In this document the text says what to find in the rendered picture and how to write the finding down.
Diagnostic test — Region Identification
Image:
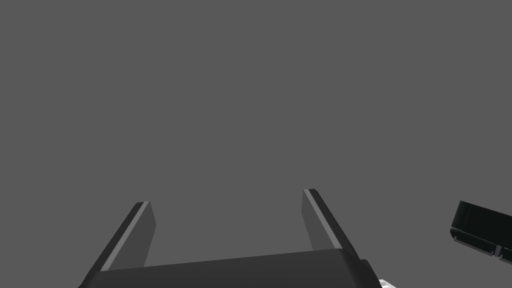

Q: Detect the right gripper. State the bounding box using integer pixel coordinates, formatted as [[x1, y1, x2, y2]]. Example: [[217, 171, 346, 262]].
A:
[[449, 199, 512, 266]]

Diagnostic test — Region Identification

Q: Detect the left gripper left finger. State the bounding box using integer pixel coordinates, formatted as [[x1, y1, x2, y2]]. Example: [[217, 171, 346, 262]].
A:
[[91, 201, 157, 275]]

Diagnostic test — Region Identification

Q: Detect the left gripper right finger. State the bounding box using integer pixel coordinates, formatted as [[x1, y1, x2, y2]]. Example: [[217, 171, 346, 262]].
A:
[[301, 187, 361, 261]]

